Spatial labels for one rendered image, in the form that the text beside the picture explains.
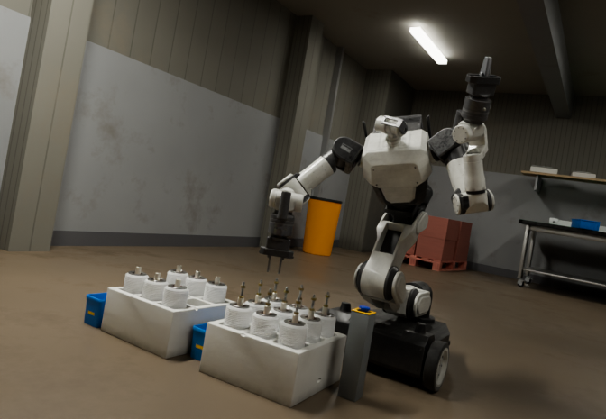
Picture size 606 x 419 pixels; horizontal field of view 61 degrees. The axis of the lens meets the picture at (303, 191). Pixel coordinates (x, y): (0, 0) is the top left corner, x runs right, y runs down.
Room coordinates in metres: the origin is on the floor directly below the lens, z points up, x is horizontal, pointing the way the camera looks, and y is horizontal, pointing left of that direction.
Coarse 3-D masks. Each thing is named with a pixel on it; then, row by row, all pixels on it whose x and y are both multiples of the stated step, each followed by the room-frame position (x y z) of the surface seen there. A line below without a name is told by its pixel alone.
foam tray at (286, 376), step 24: (216, 336) 1.83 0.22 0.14; (240, 336) 1.78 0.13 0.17; (336, 336) 1.96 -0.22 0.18; (216, 360) 1.82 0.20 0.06; (240, 360) 1.77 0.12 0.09; (264, 360) 1.73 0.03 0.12; (288, 360) 1.68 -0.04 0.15; (312, 360) 1.76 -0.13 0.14; (336, 360) 1.95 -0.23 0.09; (240, 384) 1.76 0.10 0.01; (264, 384) 1.72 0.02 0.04; (288, 384) 1.68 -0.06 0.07; (312, 384) 1.79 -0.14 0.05
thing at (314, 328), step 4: (300, 320) 1.84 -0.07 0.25; (304, 320) 1.84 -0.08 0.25; (320, 320) 1.87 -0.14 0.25; (308, 324) 1.83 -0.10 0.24; (312, 324) 1.83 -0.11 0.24; (316, 324) 1.83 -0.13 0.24; (320, 324) 1.84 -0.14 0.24; (308, 328) 1.83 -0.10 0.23; (312, 328) 1.83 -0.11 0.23; (316, 328) 1.83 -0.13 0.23; (320, 328) 1.85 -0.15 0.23; (308, 332) 1.83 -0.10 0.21; (312, 332) 1.83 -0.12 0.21; (316, 332) 1.83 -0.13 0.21; (320, 332) 1.86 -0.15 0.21; (308, 336) 1.83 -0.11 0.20; (312, 336) 1.83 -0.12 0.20; (316, 336) 1.84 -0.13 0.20; (308, 340) 1.83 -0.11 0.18; (312, 340) 1.83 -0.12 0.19; (316, 340) 1.84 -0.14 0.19
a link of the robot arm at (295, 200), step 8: (280, 192) 1.81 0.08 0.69; (288, 192) 1.76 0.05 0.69; (280, 200) 1.76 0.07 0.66; (288, 200) 1.76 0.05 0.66; (296, 200) 1.80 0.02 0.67; (280, 208) 1.76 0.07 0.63; (288, 208) 1.77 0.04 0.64; (296, 208) 1.80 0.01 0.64; (272, 216) 1.80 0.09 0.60; (280, 216) 1.76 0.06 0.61; (288, 216) 1.79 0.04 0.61
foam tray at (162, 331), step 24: (120, 288) 2.15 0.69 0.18; (120, 312) 2.07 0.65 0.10; (144, 312) 2.00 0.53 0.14; (168, 312) 1.93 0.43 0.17; (192, 312) 2.01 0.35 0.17; (216, 312) 2.13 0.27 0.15; (120, 336) 2.06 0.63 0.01; (144, 336) 1.99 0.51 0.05; (168, 336) 1.92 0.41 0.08; (192, 336) 2.03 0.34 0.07
